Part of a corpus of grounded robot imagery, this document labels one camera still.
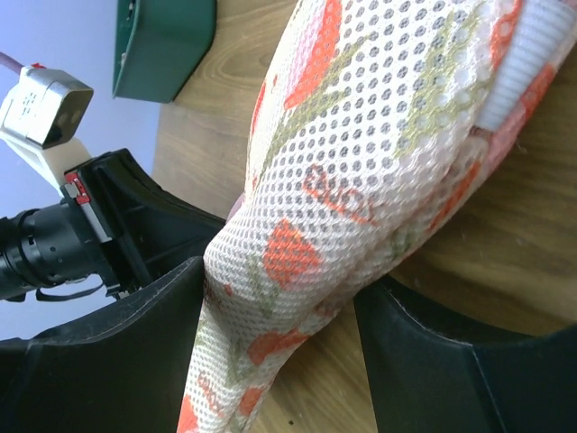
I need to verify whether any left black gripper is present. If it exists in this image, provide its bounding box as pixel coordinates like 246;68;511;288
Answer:
1;149;224;301

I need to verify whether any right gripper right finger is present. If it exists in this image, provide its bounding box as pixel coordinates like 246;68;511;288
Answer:
354;276;576;433

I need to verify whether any pink floral laundry bag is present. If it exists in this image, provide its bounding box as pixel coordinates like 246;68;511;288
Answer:
178;1;576;432

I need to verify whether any green compartment tray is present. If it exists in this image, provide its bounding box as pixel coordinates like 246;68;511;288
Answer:
112;0;217;104

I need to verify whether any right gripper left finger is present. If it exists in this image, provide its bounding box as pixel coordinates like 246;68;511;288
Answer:
1;258;204;433

